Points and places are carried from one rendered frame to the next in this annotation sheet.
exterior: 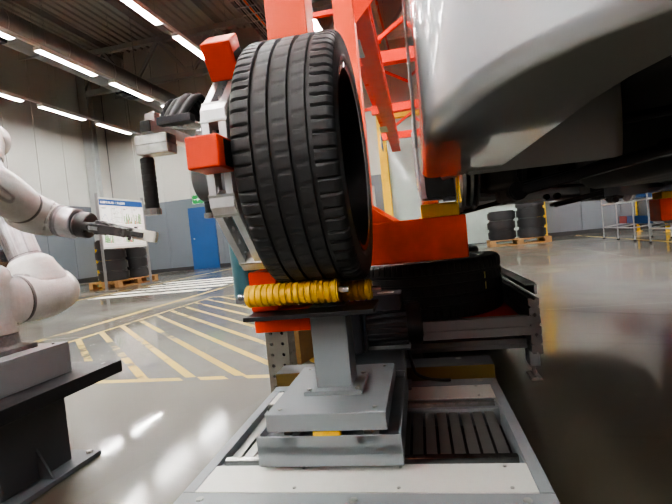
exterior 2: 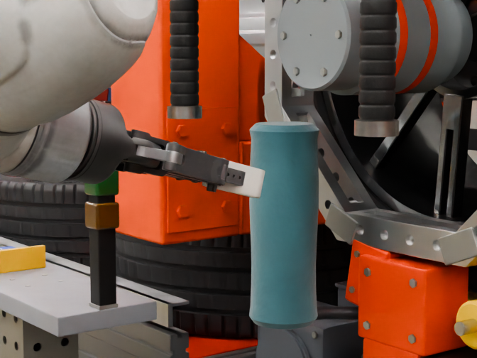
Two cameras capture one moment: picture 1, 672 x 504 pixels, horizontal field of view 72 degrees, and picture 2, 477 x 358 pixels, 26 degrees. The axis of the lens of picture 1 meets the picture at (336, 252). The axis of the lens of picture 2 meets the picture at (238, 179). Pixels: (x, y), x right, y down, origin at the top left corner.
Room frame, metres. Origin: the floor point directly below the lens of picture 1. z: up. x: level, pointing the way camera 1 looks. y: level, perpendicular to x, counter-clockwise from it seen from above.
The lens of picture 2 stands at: (0.60, 1.30, 0.83)
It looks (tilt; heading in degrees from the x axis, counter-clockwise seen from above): 7 degrees down; 313
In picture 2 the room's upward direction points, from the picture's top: straight up
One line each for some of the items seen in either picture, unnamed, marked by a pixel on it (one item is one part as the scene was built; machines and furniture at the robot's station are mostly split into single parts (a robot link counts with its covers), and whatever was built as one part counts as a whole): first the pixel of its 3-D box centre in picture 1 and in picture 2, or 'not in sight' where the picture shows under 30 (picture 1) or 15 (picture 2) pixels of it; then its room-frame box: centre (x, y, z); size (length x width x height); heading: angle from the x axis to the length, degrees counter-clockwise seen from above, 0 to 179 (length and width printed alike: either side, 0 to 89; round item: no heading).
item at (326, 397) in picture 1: (334, 352); not in sight; (1.29, 0.03, 0.32); 0.40 x 0.30 x 0.28; 170
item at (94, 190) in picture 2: not in sight; (101, 181); (1.79, 0.32, 0.64); 0.04 x 0.04 x 0.04; 80
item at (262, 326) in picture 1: (284, 298); (432, 319); (1.32, 0.16, 0.48); 0.16 x 0.12 x 0.17; 80
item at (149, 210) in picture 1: (149, 184); (377, 56); (1.20, 0.46, 0.83); 0.04 x 0.04 x 0.16
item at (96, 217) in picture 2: not in sight; (101, 214); (1.79, 0.32, 0.59); 0.04 x 0.04 x 0.04; 80
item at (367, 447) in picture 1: (344, 410); not in sight; (1.35, 0.02, 0.13); 0.50 x 0.36 x 0.10; 170
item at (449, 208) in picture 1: (439, 210); not in sight; (1.78, -0.41, 0.70); 0.14 x 0.14 x 0.05; 80
